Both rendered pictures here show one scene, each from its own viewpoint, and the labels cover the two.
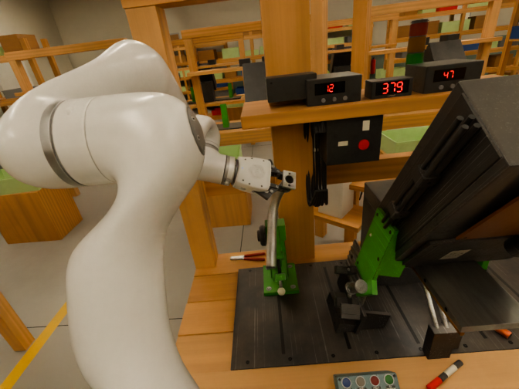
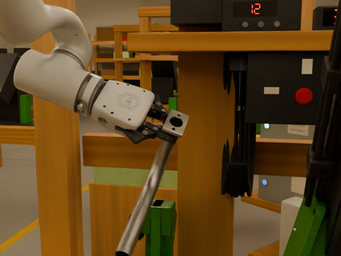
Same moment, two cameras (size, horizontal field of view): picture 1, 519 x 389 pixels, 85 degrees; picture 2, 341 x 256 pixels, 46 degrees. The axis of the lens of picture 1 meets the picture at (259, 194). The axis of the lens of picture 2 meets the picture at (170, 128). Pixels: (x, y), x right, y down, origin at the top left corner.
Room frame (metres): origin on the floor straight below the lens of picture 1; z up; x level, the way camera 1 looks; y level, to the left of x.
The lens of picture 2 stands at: (-0.02, -0.19, 1.48)
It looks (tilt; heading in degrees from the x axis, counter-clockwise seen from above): 9 degrees down; 8
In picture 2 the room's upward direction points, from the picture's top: straight up
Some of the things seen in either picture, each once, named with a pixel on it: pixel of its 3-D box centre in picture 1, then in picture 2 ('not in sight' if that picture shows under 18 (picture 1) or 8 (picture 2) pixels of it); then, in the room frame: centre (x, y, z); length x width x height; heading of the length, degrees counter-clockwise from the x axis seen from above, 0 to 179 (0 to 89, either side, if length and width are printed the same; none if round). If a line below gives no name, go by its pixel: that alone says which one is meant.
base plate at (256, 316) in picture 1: (391, 299); not in sight; (0.68, -0.41, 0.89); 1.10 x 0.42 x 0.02; 87
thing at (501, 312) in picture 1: (444, 267); not in sight; (0.58, -0.49, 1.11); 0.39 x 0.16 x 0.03; 177
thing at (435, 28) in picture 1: (446, 53); not in sight; (7.41, -4.94, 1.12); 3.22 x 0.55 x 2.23; 86
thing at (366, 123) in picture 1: (348, 136); (286, 87); (0.90, -0.31, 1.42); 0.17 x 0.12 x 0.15; 87
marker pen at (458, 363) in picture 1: (445, 374); not in sight; (0.41, -0.42, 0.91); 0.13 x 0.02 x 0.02; 115
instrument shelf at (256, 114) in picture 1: (378, 99); (337, 43); (0.94, -0.43, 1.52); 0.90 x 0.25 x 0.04; 87
